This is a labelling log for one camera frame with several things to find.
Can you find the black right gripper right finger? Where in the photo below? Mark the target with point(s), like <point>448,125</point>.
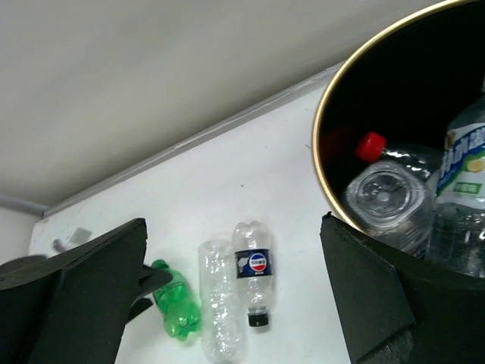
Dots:
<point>395,308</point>

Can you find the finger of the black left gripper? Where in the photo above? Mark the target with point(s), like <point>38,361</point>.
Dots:
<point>151,279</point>

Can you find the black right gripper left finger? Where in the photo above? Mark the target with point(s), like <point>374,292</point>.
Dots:
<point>73,307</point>

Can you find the green plastic bottle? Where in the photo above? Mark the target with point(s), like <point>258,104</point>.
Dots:
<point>177,304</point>

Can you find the tall clear unlabeled bottle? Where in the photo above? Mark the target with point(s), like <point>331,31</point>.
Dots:
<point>222,326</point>

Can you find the blue white label clear bottle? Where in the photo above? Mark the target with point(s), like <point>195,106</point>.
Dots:
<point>457,237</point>

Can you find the orange blue label clear bottle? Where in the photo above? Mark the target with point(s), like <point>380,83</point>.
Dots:
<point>392,205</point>

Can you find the dark label black cap bottle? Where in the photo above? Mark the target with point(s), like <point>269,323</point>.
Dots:
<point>252,245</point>

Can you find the dark blue gold-rimmed bin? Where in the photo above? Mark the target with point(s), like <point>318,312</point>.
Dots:
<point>409,81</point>

